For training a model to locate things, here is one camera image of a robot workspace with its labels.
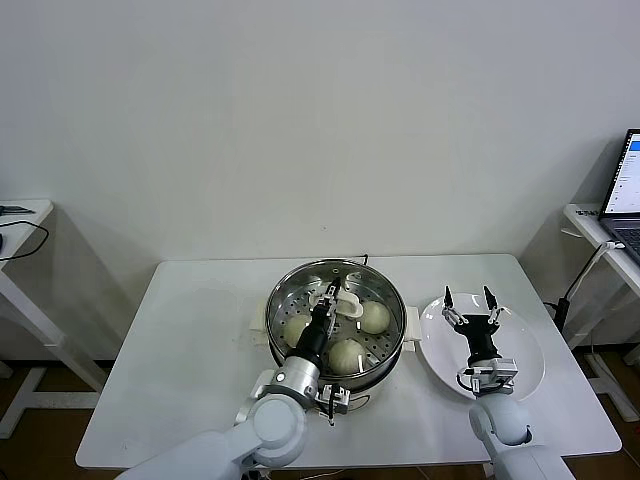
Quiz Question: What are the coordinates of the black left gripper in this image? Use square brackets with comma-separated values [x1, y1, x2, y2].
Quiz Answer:
[294, 280, 346, 363]

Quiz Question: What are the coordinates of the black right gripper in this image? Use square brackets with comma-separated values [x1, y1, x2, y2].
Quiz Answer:
[440, 285, 512, 362]

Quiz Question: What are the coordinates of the glass lid with white handle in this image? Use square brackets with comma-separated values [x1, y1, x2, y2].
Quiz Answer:
[266, 257, 407, 381]

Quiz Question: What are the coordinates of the white steamed baozi bun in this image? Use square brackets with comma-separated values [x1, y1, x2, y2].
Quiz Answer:
[283, 314, 314, 349]
[328, 339, 366, 377]
[357, 301, 392, 335]

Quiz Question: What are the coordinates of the perforated steel steamer basket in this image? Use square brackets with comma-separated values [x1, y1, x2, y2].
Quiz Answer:
[265, 258, 408, 394]

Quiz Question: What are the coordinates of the white electric cooker base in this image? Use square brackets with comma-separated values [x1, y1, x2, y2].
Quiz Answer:
[249, 298, 422, 416]

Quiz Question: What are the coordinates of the white round plate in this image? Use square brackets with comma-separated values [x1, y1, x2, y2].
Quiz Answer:
[418, 293, 546, 403]

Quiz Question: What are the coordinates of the white side table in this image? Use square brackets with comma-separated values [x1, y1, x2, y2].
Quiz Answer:
[563, 202, 640, 424]
[0, 199, 109, 441]

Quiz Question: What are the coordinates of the open grey laptop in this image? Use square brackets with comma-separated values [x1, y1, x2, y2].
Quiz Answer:
[598, 128, 640, 265]

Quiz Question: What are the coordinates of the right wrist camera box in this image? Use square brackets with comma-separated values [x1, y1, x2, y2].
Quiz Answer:
[457, 357, 519, 396]

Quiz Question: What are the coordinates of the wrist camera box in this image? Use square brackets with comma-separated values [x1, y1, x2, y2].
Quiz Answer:
[457, 357, 519, 396]
[317, 382, 352, 426]

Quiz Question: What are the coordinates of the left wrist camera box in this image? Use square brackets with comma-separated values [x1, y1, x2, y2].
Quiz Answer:
[317, 382, 352, 426]

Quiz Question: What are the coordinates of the white laptop cable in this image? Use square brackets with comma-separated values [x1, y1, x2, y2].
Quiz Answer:
[564, 241, 626, 304]

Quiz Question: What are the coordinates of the thin black looped cable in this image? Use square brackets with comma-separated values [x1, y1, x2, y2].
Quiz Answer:
[0, 219, 52, 261]

